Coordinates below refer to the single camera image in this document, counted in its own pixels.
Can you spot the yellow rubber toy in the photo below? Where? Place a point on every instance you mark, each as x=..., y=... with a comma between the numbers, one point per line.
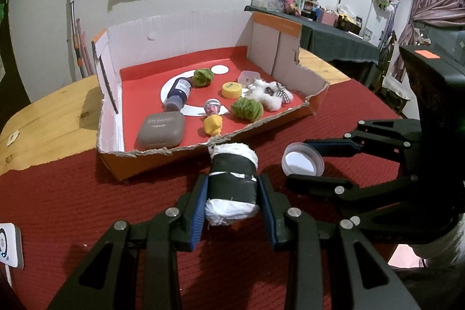
x=213, y=124

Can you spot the small white tag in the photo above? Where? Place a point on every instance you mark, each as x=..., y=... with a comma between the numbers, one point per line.
x=12, y=137

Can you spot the white round cap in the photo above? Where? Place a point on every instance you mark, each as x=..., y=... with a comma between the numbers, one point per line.
x=299, y=161

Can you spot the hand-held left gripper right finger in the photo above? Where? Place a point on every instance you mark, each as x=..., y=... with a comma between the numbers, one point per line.
x=267, y=212

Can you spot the red table mat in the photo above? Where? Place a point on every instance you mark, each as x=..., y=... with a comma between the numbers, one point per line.
x=109, y=204

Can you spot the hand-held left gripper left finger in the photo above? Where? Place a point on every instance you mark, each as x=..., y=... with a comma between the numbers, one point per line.
x=199, y=212

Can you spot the table with dark cloth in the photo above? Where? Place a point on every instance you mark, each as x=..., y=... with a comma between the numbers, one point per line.
x=338, y=45

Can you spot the white plush toy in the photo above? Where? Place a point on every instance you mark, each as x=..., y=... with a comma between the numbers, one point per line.
x=265, y=95

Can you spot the red-lined cardboard box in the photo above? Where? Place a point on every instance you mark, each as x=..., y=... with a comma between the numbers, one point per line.
x=152, y=34

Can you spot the pink mushroom-hat figurine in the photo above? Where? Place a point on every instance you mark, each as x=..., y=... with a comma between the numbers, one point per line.
x=212, y=107

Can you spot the clear plastic container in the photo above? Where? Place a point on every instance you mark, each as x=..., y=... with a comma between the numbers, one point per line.
x=249, y=77

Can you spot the white roll with black tape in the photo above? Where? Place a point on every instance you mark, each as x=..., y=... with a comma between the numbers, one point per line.
x=232, y=183

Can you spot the thin red poles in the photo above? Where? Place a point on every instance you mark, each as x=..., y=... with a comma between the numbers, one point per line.
x=85, y=52

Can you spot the grey eye shadow case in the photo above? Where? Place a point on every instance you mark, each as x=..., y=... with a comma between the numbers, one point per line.
x=160, y=130

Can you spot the dark blue bottle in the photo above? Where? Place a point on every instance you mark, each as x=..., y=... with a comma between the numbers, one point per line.
x=180, y=90

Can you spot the black thin stick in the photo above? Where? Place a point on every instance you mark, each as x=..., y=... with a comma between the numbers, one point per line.
x=107, y=81

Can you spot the pink plush doll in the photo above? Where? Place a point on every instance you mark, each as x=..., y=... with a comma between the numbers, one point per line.
x=290, y=5

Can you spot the yellow round lid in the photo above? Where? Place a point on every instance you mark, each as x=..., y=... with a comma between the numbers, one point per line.
x=231, y=89

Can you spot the pink box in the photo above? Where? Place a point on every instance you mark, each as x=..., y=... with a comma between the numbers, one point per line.
x=326, y=18

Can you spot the cluster of cosmetic bottles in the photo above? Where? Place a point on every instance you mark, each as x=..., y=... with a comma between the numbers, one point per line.
x=269, y=1

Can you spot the white electronic device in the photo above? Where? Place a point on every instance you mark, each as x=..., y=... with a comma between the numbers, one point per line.
x=11, y=244

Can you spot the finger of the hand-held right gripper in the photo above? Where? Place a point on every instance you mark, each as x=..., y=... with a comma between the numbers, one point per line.
x=334, y=146
x=316, y=183

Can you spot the green pom-pom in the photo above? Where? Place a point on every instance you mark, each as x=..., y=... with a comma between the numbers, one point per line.
x=202, y=77
x=247, y=108

